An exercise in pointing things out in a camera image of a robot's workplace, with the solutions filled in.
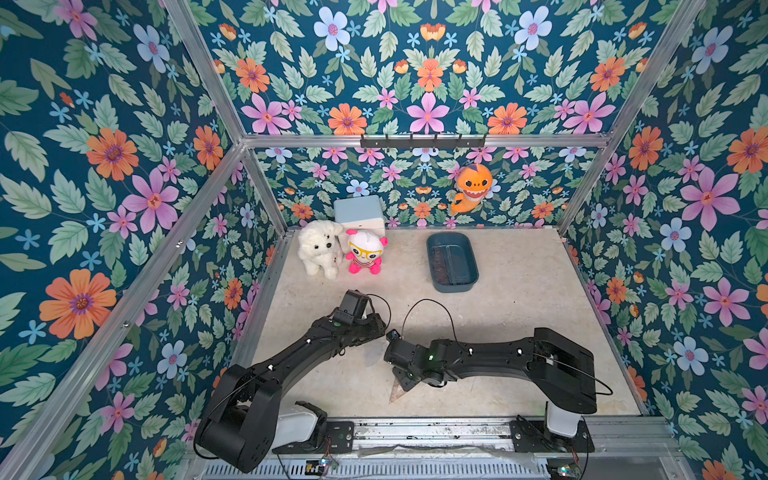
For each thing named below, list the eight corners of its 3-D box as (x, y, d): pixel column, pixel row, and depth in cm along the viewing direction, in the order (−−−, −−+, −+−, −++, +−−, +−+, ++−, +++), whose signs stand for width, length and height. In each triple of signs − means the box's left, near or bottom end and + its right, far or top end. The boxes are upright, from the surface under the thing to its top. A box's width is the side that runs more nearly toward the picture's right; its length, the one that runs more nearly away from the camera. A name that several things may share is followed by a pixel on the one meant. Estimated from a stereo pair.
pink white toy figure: (351, 277, 107) (344, 247, 95) (354, 259, 112) (347, 229, 100) (385, 277, 107) (382, 247, 95) (386, 259, 112) (384, 229, 100)
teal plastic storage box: (429, 292, 104) (430, 283, 99) (426, 241, 119) (426, 231, 114) (478, 292, 104) (481, 283, 99) (469, 241, 119) (471, 231, 114)
